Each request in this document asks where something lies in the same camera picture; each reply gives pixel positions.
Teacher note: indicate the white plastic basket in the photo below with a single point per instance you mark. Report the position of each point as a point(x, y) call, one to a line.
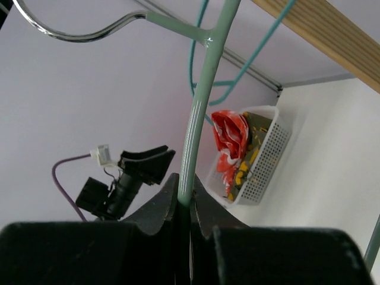
point(263, 167)

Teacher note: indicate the wooden clothes rack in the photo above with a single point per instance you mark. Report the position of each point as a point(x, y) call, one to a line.
point(332, 33)

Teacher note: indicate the red white trousers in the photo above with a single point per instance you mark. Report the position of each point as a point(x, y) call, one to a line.
point(231, 133)

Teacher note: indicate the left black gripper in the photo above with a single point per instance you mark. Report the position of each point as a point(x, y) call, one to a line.
point(153, 166)

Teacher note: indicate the teal plastic hanger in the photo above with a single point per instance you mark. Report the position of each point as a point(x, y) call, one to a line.
point(231, 84)

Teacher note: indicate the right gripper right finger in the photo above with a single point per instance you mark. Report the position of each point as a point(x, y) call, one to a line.
point(227, 251)

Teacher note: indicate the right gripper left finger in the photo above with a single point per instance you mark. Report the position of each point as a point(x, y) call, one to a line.
point(137, 250)

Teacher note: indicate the camouflage trousers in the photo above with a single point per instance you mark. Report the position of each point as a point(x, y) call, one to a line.
point(258, 128)

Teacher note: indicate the mint green hanger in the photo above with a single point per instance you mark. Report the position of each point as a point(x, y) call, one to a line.
point(213, 40)

